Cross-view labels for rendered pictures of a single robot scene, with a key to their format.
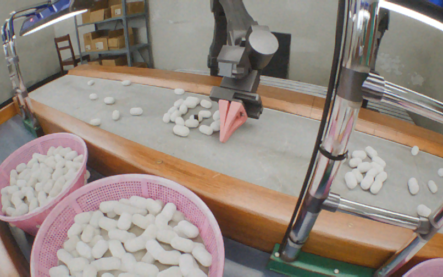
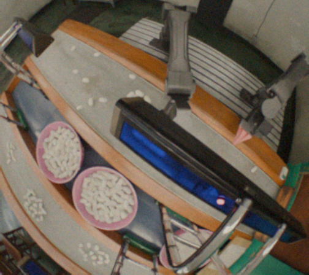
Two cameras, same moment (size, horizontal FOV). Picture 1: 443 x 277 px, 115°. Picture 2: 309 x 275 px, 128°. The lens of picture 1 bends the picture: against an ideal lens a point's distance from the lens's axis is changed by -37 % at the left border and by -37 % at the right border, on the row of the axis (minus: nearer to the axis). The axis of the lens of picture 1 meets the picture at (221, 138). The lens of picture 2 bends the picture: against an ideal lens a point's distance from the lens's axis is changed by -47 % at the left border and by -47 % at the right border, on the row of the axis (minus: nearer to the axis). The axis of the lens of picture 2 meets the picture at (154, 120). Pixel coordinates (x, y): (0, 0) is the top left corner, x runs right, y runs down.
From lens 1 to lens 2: 0.42 m
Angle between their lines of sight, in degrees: 41
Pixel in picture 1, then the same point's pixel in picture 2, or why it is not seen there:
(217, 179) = (140, 177)
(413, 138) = (259, 161)
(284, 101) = (198, 109)
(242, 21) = (179, 72)
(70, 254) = (86, 195)
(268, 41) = (186, 124)
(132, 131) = (102, 120)
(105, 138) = (87, 132)
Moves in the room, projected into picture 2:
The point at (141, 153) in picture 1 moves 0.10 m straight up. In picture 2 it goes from (107, 151) to (97, 150)
